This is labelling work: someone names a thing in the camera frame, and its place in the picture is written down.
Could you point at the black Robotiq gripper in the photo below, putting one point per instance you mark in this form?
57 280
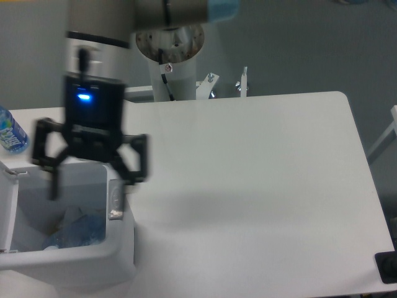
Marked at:
92 131

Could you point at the white paper trash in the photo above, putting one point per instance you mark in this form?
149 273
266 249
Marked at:
72 213

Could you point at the crushed clear plastic bottle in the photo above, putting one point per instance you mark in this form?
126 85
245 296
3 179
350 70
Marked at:
85 231

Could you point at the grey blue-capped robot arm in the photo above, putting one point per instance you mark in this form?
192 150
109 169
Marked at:
98 34

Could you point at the white plastic trash can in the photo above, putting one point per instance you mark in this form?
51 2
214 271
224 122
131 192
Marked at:
28 217

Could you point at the blue labelled water bottle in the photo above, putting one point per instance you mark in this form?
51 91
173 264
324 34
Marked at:
14 139

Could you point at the black clamp at table edge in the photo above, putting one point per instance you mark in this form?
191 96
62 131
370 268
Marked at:
386 263

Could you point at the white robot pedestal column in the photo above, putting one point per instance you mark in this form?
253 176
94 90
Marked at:
171 55

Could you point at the white pedestal base frame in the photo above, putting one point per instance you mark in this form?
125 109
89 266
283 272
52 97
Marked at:
159 93

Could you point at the white frame at right edge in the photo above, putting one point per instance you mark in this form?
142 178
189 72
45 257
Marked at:
384 140

